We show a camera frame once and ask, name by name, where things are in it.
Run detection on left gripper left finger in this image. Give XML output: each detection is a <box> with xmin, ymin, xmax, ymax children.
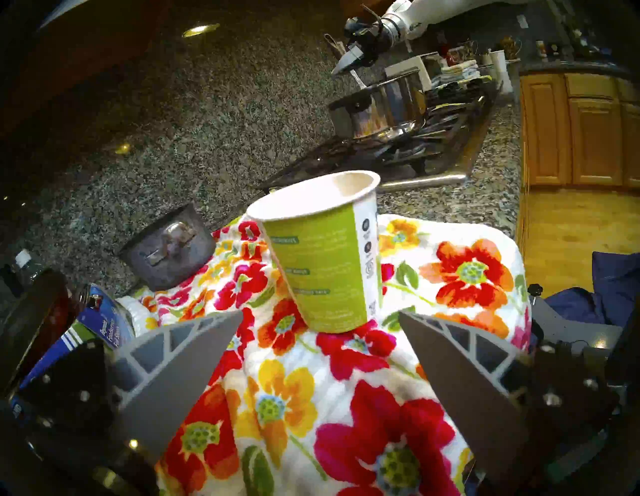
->
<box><xmin>107</xmin><ymin>309</ymin><xmax>244</xmax><ymax>463</ymax></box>

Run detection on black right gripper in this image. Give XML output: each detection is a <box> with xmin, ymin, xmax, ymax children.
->
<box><xmin>331</xmin><ymin>17</ymin><xmax>393</xmax><ymax>76</ymax></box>

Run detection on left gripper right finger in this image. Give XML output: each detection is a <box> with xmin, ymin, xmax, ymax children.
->
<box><xmin>398</xmin><ymin>310</ymin><xmax>531</xmax><ymax>486</ymax></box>

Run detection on black handled metal spoon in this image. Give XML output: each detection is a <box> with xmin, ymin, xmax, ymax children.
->
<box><xmin>324</xmin><ymin>34</ymin><xmax>368</xmax><ymax>91</ymax></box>

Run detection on green white paper oats cup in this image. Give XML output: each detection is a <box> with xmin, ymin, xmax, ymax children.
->
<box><xmin>246</xmin><ymin>170</ymin><xmax>382</xmax><ymax>334</ymax></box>

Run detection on stainless steel pot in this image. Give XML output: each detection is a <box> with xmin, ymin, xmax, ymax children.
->
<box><xmin>327</xmin><ymin>67</ymin><xmax>428</xmax><ymax>143</ymax></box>

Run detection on white toaster oven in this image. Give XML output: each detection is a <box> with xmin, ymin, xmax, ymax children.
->
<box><xmin>384</xmin><ymin>52</ymin><xmax>433</xmax><ymax>91</ymax></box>

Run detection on blue foil box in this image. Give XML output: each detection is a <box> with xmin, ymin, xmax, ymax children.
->
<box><xmin>10</xmin><ymin>284</ymin><xmax>136</xmax><ymax>416</ymax></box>

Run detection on folded dish towels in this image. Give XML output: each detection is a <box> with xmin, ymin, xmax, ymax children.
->
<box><xmin>432</xmin><ymin>60</ymin><xmax>481</xmax><ymax>88</ymax></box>

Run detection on floral kitchen towel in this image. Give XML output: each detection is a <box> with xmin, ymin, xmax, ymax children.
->
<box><xmin>117</xmin><ymin>214</ymin><xmax>532</xmax><ymax>496</ymax></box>

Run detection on steel gas cooktop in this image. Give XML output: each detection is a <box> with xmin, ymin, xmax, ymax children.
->
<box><xmin>257</xmin><ymin>80</ymin><xmax>501</xmax><ymax>193</ymax></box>

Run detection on small dark saucepan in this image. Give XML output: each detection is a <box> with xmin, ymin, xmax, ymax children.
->
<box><xmin>117</xmin><ymin>202</ymin><xmax>217</xmax><ymax>292</ymax></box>

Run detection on tall white cup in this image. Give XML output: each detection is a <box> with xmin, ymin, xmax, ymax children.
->
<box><xmin>482</xmin><ymin>50</ymin><xmax>513</xmax><ymax>96</ymax></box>

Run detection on white capped dark bottle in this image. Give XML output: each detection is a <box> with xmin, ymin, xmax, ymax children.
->
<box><xmin>12</xmin><ymin>248</ymin><xmax>46</xmax><ymax>281</ymax></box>

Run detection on blue cloth cover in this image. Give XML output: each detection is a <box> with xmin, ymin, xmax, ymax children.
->
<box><xmin>542</xmin><ymin>250</ymin><xmax>640</xmax><ymax>326</ymax></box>

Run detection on wooden lower cabinets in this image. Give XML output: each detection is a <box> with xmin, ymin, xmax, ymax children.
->
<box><xmin>515</xmin><ymin>70</ymin><xmax>640</xmax><ymax>241</ymax></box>

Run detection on wooden upper cabinet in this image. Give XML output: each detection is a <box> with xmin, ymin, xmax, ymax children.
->
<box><xmin>0</xmin><ymin>0</ymin><xmax>171</xmax><ymax>141</ymax></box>

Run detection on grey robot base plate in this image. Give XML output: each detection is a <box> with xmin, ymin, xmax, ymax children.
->
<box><xmin>530</xmin><ymin>285</ymin><xmax>623</xmax><ymax>351</ymax></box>

